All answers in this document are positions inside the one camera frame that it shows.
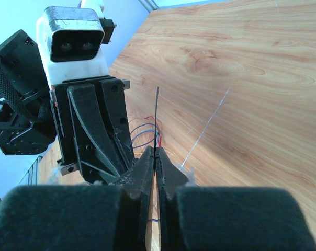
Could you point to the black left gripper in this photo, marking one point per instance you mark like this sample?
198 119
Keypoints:
80 108

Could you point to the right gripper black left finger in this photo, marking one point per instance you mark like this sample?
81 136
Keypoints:
81 217

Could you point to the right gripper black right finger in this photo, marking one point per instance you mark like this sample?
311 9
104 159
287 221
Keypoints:
226 218

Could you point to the black zip tie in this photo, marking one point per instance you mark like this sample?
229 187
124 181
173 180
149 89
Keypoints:
155 120

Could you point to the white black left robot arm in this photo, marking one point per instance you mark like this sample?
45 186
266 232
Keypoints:
26 120

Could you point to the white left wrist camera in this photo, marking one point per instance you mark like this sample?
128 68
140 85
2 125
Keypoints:
70 39

